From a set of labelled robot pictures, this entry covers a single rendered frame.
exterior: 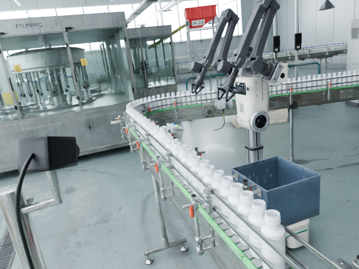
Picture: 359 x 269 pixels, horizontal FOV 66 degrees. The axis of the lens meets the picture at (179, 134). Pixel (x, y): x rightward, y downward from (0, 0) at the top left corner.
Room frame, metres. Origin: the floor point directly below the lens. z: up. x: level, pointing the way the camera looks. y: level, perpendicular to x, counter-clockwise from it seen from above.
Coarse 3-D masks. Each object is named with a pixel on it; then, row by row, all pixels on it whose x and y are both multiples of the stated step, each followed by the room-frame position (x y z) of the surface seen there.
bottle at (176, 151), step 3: (174, 144) 1.28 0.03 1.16; (177, 144) 1.27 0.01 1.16; (180, 144) 1.27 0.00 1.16; (174, 147) 1.28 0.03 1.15; (177, 147) 1.27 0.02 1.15; (174, 150) 1.28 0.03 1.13; (177, 150) 1.27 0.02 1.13; (174, 153) 1.26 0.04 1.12; (177, 153) 1.26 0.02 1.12; (177, 156) 1.26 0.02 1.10; (174, 159) 1.27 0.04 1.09; (174, 162) 1.27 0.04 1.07; (177, 162) 1.26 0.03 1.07; (174, 165) 1.28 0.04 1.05; (177, 165) 1.26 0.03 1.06; (177, 168) 1.26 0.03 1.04; (177, 174) 1.26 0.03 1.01
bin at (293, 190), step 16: (272, 160) 1.47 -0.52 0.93; (240, 176) 1.30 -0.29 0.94; (256, 176) 1.44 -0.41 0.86; (272, 176) 1.47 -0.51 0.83; (288, 176) 1.39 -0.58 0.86; (304, 176) 1.29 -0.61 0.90; (320, 176) 1.19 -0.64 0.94; (256, 192) 1.13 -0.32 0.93; (272, 192) 1.11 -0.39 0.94; (288, 192) 1.13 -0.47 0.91; (304, 192) 1.16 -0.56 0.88; (272, 208) 1.11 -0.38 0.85; (288, 208) 1.13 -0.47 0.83; (304, 208) 1.16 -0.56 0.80; (288, 224) 1.13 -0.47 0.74
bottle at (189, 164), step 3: (189, 153) 1.12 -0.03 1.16; (192, 153) 1.13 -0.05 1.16; (195, 153) 1.13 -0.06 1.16; (189, 156) 1.11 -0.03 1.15; (192, 156) 1.10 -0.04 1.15; (189, 159) 1.11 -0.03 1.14; (189, 162) 1.11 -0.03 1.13; (189, 165) 1.10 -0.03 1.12; (189, 168) 1.10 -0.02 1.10; (189, 174) 1.10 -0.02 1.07; (189, 177) 1.11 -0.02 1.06; (189, 180) 1.11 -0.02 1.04
